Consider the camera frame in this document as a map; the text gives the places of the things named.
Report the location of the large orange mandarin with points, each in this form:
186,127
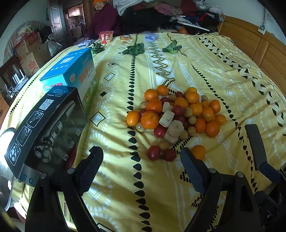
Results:
150,120

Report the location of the black shaver box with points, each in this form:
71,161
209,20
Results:
46,139

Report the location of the blue milk carton box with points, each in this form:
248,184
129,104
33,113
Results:
76,69

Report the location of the large round sugarcane slice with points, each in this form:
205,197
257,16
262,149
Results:
176,128

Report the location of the blue tissue pack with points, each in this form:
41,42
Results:
151,37

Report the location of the person in purple jacket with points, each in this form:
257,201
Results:
106,18

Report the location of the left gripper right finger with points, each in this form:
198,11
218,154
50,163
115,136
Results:
208,183

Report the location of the red cherry tomato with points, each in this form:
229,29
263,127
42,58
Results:
154,153

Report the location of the white router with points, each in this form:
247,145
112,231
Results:
18,76

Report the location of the brown longan fruit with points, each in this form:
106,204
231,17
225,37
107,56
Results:
164,145

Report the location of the cardboard box red print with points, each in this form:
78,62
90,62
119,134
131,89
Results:
35,60

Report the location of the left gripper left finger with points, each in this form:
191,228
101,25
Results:
75,182

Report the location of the pile of clothes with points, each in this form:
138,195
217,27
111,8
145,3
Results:
185,17

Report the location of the green leafy vegetable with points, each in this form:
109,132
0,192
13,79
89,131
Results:
97,47
134,50
172,48

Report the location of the wooden dresser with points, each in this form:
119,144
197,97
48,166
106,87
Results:
4,107

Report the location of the red instant noodle cup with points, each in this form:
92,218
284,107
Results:
106,37

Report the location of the snack packet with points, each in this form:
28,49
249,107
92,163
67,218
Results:
126,39

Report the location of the wooden headboard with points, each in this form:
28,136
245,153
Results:
268,52

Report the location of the yellow patterned bedsheet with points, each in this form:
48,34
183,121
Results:
168,133

